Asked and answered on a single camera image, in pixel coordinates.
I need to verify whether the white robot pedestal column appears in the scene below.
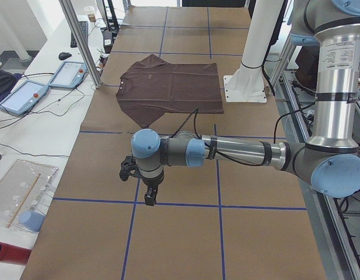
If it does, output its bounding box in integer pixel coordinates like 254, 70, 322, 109
223, 0, 285, 103

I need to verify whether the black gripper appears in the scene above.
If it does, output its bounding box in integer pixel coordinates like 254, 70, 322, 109
142, 174, 164, 207

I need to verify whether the aluminium frame post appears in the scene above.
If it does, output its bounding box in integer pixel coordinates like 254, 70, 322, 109
59, 0, 102, 89

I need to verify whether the blue plastic cup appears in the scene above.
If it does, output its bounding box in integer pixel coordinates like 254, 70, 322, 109
19, 211, 45, 232

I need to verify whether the aluminium side frame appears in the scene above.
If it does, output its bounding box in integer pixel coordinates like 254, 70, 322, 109
282, 31, 360, 279

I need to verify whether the brown t-shirt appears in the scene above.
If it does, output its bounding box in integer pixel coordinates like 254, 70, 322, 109
116, 55, 223, 128

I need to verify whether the black computer mouse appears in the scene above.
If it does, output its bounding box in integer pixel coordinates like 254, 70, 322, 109
58, 52, 72, 61

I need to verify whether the black computer keyboard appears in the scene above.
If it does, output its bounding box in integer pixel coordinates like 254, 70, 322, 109
70, 20, 89, 48

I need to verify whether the wooden stick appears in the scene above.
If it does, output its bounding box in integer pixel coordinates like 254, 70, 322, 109
6, 173, 41, 228

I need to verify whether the clear plastic bag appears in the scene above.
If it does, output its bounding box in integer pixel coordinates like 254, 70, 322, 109
0, 160, 58, 233

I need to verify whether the far teach pendant tablet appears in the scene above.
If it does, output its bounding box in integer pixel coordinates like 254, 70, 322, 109
48, 61, 88, 89

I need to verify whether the teach pendant tablet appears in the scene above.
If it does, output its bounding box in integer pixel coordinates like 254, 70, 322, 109
0, 80, 49, 116
48, 61, 88, 89

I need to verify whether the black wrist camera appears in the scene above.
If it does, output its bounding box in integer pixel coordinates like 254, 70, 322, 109
119, 155, 141, 181

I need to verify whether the black power adapter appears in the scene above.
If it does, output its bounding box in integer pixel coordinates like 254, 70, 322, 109
102, 30, 114, 54

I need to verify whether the red cylinder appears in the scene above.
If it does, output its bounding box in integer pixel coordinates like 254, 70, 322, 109
0, 242, 32, 265

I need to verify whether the near teach pendant tablet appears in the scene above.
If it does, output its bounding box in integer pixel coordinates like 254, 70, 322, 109
0, 80, 49, 116

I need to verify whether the plastic coffee cup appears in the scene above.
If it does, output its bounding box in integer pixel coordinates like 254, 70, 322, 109
84, 6, 96, 22

